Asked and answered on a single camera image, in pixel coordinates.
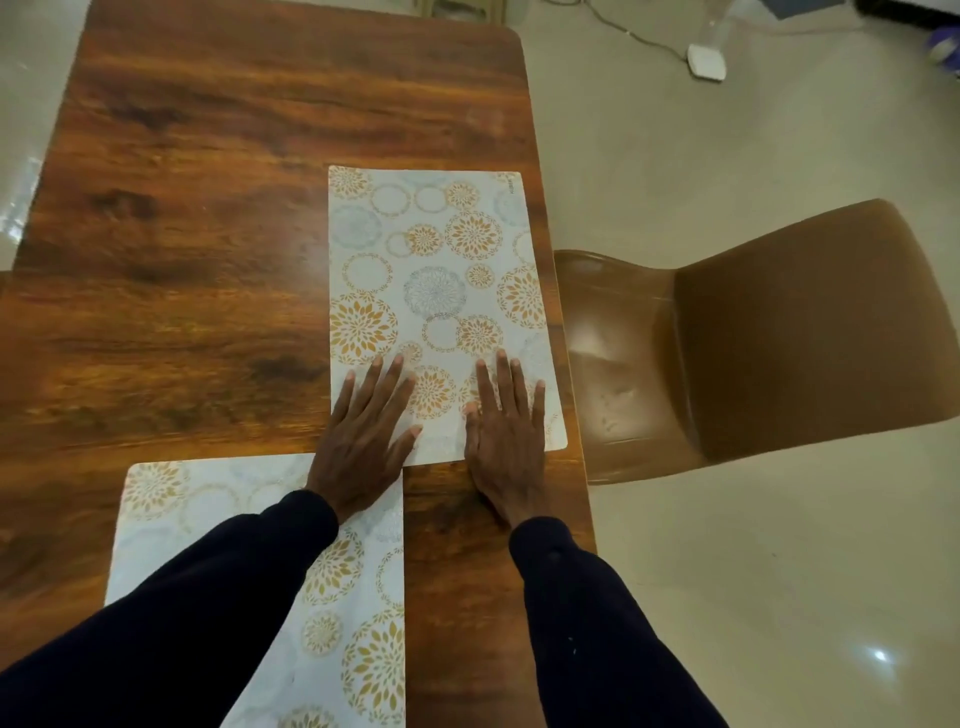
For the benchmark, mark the person's left hand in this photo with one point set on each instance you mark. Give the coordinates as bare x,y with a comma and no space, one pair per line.
360,457

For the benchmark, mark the person's right hand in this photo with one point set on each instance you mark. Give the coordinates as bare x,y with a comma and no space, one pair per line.
506,457

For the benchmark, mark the person's right little finger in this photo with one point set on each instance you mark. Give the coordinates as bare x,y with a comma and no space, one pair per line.
538,409

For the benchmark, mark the person's left middle finger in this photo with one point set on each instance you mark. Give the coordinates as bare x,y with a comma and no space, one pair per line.
388,382

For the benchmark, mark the person's right thumb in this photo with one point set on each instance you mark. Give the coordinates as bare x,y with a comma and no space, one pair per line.
472,427

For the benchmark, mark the person's left little finger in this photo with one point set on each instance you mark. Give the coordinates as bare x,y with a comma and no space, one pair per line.
343,396

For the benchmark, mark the person's left thumb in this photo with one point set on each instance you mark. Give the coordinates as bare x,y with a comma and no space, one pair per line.
409,444

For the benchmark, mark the person's right middle finger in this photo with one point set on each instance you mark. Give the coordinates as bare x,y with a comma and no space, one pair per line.
505,382

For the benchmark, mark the white floral placemat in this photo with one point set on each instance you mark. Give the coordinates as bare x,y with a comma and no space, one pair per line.
337,600
435,285

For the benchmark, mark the person's left forearm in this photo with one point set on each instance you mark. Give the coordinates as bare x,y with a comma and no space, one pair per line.
187,622

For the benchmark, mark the person's right forearm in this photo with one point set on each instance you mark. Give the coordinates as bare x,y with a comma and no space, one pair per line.
592,637

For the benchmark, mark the brown plastic chair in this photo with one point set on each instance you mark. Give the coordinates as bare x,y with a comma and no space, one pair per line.
787,337

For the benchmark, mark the white plug adapter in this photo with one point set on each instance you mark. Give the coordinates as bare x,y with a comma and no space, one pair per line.
706,62

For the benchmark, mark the purple plastic container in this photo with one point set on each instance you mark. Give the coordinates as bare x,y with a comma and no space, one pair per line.
945,52

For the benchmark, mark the black furniture base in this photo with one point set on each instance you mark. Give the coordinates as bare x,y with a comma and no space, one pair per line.
911,9

